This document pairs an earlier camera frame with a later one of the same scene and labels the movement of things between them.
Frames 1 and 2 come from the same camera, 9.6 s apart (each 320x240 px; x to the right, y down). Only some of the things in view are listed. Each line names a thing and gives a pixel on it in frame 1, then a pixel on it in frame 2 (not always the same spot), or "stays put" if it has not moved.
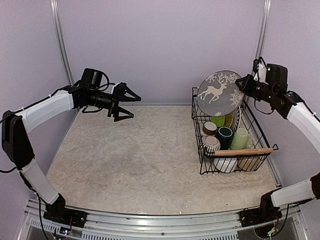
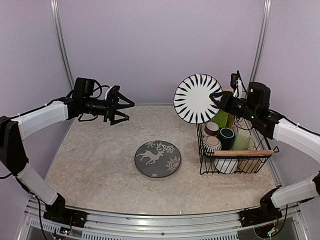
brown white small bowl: x=209 y=128 stays put
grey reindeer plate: x=218 y=94 to x=157 y=159
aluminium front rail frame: x=221 y=225 stays put
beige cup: x=247 y=163 stays put
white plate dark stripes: x=236 y=121 to x=192 y=100
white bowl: x=225 y=165 stays put
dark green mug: x=224 y=136 stays put
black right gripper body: x=255 y=91 to x=232 y=108
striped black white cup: x=210 y=144 stays put
